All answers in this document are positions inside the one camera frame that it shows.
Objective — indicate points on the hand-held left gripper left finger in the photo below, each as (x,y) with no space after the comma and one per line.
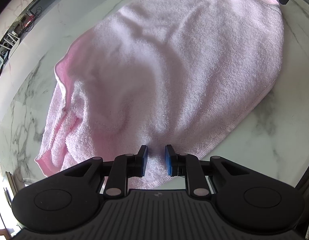
(144,160)

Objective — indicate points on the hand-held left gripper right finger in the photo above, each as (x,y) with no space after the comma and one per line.
(168,160)

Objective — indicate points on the pink towel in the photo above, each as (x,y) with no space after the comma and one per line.
(174,67)

